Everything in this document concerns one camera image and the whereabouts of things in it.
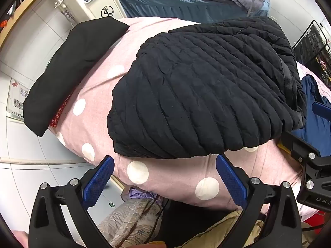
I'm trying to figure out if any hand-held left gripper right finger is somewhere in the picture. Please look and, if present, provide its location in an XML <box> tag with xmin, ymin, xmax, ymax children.
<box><xmin>216</xmin><ymin>154</ymin><xmax>302</xmax><ymax>248</ymax></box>

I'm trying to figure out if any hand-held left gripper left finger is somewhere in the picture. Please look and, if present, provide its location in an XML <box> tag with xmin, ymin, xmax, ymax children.
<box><xmin>29</xmin><ymin>155</ymin><xmax>115</xmax><ymax>248</ymax></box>

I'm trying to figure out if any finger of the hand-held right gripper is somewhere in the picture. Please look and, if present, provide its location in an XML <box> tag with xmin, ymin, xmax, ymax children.
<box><xmin>281</xmin><ymin>130</ymin><xmax>331</xmax><ymax>173</ymax></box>
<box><xmin>312</xmin><ymin>101</ymin><xmax>331</xmax><ymax>116</ymax></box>

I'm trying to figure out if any black quilted jacket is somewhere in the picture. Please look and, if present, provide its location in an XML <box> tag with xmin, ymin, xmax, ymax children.
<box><xmin>107</xmin><ymin>16</ymin><xmax>308</xmax><ymax>159</ymax></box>

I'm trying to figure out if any yellow shiny cloth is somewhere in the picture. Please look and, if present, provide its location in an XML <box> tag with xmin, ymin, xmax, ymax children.
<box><xmin>277</xmin><ymin>139</ymin><xmax>294</xmax><ymax>154</ymax></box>

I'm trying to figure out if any blue garment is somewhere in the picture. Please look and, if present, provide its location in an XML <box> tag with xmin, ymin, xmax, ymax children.
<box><xmin>292</xmin><ymin>74</ymin><xmax>331</xmax><ymax>158</ymax></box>

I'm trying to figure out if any purple plastic bag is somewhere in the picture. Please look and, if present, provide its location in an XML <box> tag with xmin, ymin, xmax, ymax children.
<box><xmin>128</xmin><ymin>188</ymin><xmax>158</xmax><ymax>203</ymax></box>

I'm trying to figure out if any beige cloth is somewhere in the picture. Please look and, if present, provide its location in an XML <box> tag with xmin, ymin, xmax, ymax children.
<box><xmin>178</xmin><ymin>209</ymin><xmax>267</xmax><ymax>248</ymax></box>

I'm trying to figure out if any floral quilted cloth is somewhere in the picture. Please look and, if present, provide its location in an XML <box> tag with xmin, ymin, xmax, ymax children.
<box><xmin>97</xmin><ymin>198</ymin><xmax>166</xmax><ymax>248</ymax></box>

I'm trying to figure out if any pink polka dot blanket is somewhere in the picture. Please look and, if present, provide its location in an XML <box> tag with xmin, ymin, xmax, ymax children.
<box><xmin>48</xmin><ymin>16</ymin><xmax>331</xmax><ymax>220</ymax></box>

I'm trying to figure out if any red patterned cloth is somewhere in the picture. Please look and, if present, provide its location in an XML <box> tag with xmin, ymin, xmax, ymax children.
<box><xmin>49</xmin><ymin>93</ymin><xmax>72</xmax><ymax>128</ymax></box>

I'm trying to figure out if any printed paper sheet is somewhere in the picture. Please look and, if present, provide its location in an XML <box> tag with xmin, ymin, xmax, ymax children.
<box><xmin>6</xmin><ymin>77</ymin><xmax>35</xmax><ymax>120</ymax></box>

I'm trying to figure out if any black folded cloth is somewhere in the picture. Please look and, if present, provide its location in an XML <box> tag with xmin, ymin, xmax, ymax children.
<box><xmin>23</xmin><ymin>18</ymin><xmax>130</xmax><ymax>138</ymax></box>

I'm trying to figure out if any white appliance with display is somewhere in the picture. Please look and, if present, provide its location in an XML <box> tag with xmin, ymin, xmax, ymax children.
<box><xmin>48</xmin><ymin>0</ymin><xmax>128</xmax><ymax>27</ymax></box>

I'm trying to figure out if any wooden shelf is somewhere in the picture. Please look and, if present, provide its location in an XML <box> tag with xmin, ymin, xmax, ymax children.
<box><xmin>0</xmin><ymin>0</ymin><xmax>53</xmax><ymax>49</ymax></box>

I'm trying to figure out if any black wire rack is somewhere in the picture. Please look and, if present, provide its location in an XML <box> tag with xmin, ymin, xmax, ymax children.
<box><xmin>292</xmin><ymin>19</ymin><xmax>331</xmax><ymax>70</ymax></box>

